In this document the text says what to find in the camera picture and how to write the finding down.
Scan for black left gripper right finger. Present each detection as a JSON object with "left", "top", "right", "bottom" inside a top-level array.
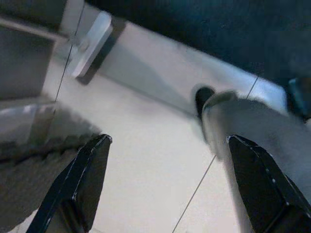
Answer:
[{"left": 225, "top": 134, "right": 311, "bottom": 233}]

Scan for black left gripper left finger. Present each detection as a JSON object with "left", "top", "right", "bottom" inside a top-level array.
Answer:
[{"left": 25, "top": 133, "right": 113, "bottom": 233}]

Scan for white broom grey bristles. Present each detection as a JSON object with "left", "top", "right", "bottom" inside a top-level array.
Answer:
[{"left": 0, "top": 11, "right": 127, "bottom": 85}]

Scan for dark grey foam puzzle mat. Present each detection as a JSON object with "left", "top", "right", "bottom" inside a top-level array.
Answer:
[{"left": 0, "top": 99, "right": 104, "bottom": 233}]

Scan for robot left leg grey cloth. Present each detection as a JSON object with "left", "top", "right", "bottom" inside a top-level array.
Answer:
[{"left": 191, "top": 82, "right": 311, "bottom": 185}]

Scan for dark grey cabinet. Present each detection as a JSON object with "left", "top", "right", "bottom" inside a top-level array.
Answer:
[{"left": 0, "top": 0, "right": 68, "bottom": 100}]

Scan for large black carpet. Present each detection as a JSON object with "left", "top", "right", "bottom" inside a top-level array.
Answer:
[{"left": 85, "top": 0, "right": 311, "bottom": 84}]

